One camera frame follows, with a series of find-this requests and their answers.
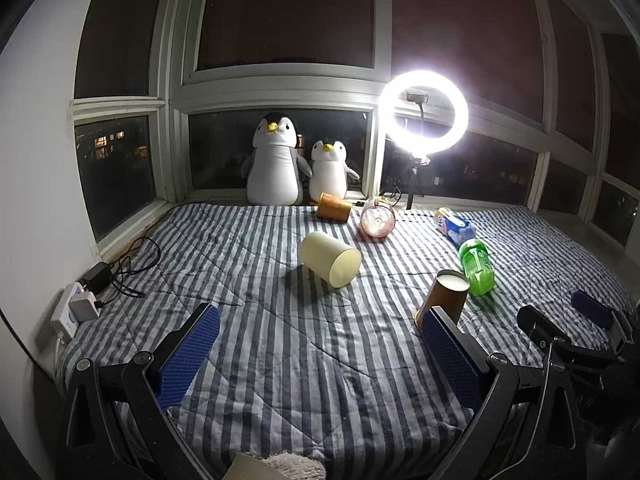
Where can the black phone holder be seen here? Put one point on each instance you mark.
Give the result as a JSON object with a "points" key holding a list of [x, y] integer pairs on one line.
{"points": [[417, 96]]}

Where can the black tripod stand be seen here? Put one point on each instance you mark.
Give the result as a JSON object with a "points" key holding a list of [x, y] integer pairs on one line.
{"points": [[415, 185]]}

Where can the white window frame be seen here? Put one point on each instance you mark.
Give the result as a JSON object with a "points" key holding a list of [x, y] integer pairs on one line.
{"points": [[172, 95]]}

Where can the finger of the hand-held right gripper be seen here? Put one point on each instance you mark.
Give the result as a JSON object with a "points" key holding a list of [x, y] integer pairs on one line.
{"points": [[592, 308], [537, 327]]}

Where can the small penguin plush toy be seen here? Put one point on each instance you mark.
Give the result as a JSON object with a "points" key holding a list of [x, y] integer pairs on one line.
{"points": [[329, 172]]}

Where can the brown paper cup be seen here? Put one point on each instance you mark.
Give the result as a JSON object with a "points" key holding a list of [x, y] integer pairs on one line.
{"points": [[446, 296], [333, 206]]}

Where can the green plastic bottle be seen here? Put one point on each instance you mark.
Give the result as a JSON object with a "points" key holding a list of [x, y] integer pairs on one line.
{"points": [[477, 266]]}

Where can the blue snack packet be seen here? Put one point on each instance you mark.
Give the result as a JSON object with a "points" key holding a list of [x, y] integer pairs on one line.
{"points": [[454, 226]]}

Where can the cream plastic cup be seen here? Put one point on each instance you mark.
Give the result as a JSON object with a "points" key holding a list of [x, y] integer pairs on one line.
{"points": [[330, 264]]}

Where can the white power adapter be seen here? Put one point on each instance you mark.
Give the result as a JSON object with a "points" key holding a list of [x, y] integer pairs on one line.
{"points": [[84, 306]]}

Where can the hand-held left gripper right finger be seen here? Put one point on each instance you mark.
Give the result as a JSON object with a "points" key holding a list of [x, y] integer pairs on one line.
{"points": [[450, 355]]}

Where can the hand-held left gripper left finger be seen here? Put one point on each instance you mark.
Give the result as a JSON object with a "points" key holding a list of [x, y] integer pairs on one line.
{"points": [[190, 355]]}

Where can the pink transparent bottle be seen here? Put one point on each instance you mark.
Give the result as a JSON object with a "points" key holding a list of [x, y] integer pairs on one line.
{"points": [[377, 218]]}

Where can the white fluffy cloth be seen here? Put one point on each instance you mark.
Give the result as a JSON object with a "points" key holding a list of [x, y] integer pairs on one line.
{"points": [[292, 467]]}

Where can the white power strip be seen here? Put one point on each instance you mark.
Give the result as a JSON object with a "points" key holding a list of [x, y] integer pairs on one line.
{"points": [[62, 317]]}

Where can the black power adapter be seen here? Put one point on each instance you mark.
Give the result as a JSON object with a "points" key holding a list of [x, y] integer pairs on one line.
{"points": [[96, 277]]}

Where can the striped blue white blanket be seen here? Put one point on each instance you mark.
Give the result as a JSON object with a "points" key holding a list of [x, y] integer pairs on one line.
{"points": [[300, 360]]}

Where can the large penguin plush toy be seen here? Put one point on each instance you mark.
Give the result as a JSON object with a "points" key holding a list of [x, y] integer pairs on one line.
{"points": [[275, 170]]}

